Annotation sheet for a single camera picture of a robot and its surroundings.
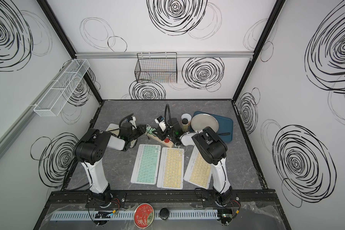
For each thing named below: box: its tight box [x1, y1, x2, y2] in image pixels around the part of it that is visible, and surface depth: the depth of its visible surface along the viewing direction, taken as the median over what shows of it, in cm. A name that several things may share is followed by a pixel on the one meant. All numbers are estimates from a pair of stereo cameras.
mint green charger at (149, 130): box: [146, 126, 157, 135], surface depth 93 cm
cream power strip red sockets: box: [144, 132, 174, 148], surface depth 95 cm
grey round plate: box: [190, 113, 219, 133], surface depth 108 cm
